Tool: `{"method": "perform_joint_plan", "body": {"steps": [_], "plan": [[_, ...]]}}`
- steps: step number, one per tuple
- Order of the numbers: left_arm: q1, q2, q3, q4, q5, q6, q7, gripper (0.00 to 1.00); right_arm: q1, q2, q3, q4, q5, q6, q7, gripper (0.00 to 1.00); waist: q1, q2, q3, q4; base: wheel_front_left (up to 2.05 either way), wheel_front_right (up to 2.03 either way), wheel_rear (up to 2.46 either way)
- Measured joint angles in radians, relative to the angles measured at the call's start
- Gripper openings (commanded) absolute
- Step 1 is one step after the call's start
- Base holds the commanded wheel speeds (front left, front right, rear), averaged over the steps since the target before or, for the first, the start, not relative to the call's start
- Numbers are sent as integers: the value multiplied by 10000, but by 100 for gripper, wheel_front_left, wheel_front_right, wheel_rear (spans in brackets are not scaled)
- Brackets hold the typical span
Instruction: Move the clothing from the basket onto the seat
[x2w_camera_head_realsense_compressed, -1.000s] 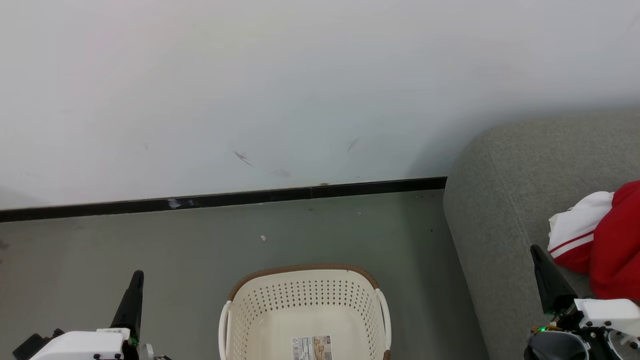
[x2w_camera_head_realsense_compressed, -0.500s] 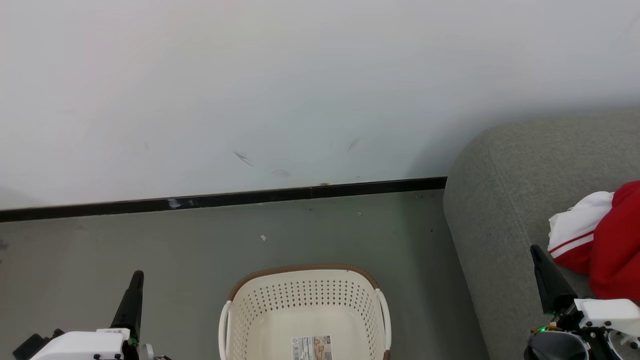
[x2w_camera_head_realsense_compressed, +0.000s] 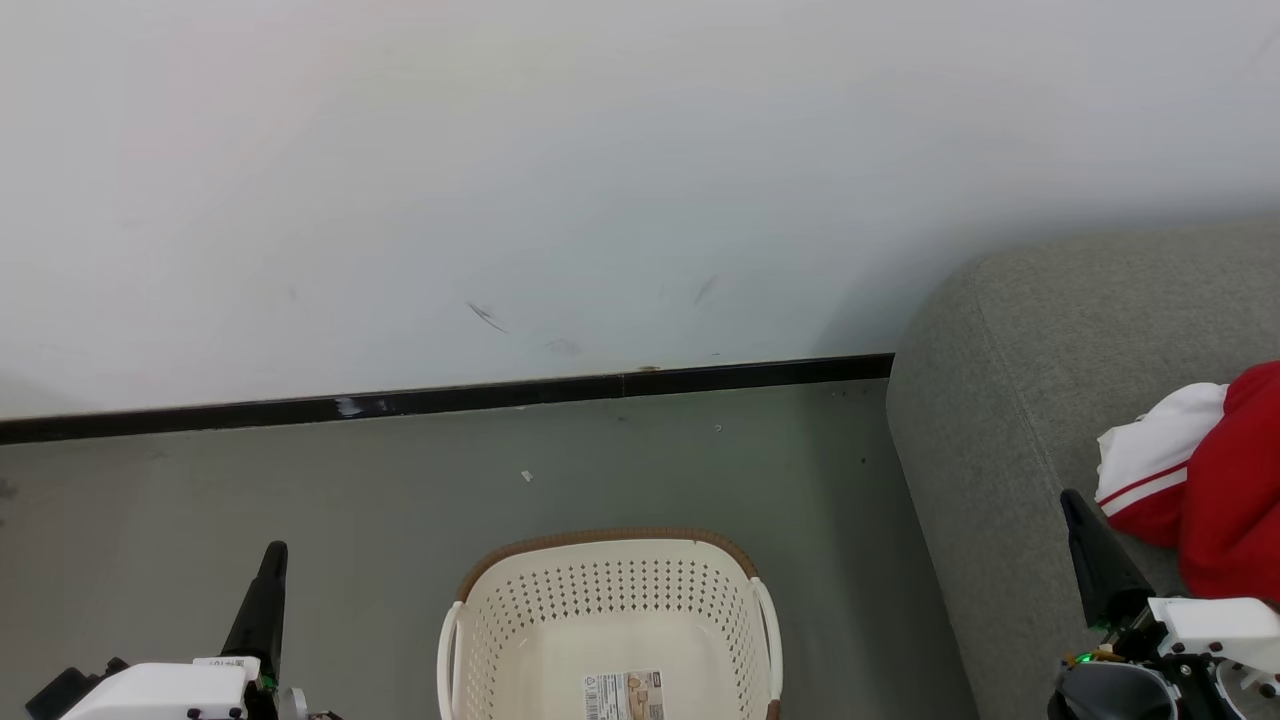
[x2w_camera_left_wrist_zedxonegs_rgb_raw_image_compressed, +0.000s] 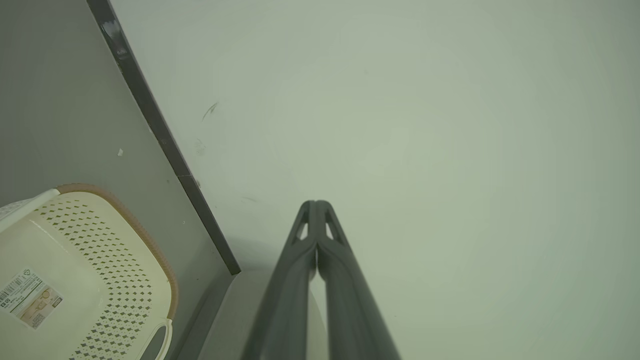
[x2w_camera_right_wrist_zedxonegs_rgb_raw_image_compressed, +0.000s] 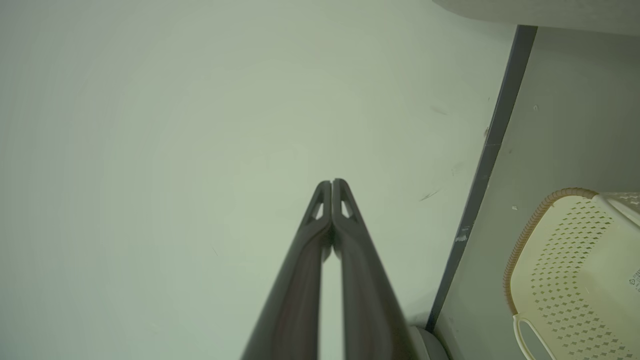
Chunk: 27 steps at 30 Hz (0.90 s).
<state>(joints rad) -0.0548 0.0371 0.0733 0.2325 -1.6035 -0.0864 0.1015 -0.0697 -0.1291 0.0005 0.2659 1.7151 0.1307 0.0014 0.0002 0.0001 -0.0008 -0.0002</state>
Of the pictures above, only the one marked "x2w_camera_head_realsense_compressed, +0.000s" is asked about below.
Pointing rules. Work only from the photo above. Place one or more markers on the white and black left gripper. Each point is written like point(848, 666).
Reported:
point(160, 690)

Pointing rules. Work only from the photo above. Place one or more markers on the black baseboard strip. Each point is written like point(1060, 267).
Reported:
point(450, 398)

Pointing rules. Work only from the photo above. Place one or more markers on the white printed label sticker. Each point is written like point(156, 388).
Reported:
point(625, 695)

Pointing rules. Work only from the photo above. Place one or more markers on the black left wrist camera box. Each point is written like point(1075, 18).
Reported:
point(60, 692)

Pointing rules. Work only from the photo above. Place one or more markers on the cream perforated laundry basket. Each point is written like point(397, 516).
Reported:
point(600, 620)

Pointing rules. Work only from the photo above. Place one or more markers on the grey fabric sofa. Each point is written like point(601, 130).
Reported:
point(1000, 400)

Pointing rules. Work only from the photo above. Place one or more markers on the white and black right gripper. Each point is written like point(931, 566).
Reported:
point(1210, 625)

